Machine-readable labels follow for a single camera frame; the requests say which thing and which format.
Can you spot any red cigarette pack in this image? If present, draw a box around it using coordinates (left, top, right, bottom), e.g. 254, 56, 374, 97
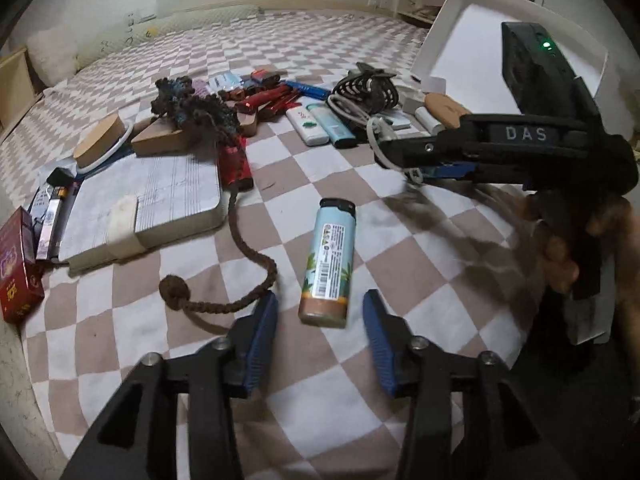
0, 206, 46, 323

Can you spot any wooden shelf unit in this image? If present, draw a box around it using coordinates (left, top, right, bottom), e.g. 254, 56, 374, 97
0, 45, 46, 131

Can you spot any person's right hand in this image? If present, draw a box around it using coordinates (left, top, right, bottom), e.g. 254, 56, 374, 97
522, 192, 640, 295

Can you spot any black cube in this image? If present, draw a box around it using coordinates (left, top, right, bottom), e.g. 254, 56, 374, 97
46, 167, 76, 191

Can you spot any square wooden coaster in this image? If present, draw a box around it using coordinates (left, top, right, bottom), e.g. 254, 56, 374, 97
131, 119, 187, 157

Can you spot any white blue foil packet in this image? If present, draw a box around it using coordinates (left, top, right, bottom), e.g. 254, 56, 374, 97
207, 71, 246, 92

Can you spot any white lip balm tube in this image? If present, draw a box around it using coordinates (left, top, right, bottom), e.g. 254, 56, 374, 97
415, 105, 443, 136

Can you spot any white ring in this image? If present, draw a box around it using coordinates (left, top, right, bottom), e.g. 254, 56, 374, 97
75, 119, 136, 173

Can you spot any brown hair claw clip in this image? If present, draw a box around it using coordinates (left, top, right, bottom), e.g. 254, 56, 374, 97
332, 62, 401, 113

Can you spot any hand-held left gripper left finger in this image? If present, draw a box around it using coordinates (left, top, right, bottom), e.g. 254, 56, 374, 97
60, 290, 279, 480

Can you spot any long red lighter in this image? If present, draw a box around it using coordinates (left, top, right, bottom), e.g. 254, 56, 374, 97
218, 136, 253, 192

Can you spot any white lighter with green print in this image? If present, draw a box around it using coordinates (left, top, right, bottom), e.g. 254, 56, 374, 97
286, 105, 326, 147

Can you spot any round wooden lid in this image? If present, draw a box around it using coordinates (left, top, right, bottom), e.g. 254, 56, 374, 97
72, 112, 127, 166

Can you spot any white box lid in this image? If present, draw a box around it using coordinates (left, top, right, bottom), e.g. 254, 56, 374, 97
411, 0, 608, 103

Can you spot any slim black lighter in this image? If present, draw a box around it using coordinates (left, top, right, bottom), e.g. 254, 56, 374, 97
327, 120, 360, 150

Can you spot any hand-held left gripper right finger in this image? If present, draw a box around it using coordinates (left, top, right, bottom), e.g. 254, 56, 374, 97
362, 289, 581, 480

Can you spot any round cork coaster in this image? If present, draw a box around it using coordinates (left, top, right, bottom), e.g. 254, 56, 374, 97
422, 91, 473, 133

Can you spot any white cable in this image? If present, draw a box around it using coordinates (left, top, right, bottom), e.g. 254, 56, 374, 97
327, 92, 426, 183

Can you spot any fluffy white pillow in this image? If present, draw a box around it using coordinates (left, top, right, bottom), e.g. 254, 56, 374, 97
25, 27, 81, 86

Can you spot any dark knitted bundle with cord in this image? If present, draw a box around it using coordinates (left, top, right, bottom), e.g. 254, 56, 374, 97
150, 76, 278, 317

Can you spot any plaid notebook with white clasp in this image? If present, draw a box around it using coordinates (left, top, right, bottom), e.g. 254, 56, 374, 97
59, 152, 226, 277

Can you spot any small white box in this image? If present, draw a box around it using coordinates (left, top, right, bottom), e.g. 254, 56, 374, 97
412, 76, 447, 95

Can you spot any dark brown cord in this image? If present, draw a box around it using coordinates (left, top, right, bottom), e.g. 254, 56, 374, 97
385, 185, 543, 286

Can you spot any plain light blue lighter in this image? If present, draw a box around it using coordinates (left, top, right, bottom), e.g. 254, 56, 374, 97
306, 101, 351, 143

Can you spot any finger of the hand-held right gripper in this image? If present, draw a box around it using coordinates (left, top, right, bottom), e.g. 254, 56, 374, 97
420, 161, 477, 182
374, 132, 446, 171

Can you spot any long green pillow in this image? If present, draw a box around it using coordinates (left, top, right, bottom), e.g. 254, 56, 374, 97
75, 4, 266, 61

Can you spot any light blue leaf-print lighter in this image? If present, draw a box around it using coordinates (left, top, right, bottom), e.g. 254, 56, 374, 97
298, 198, 357, 329

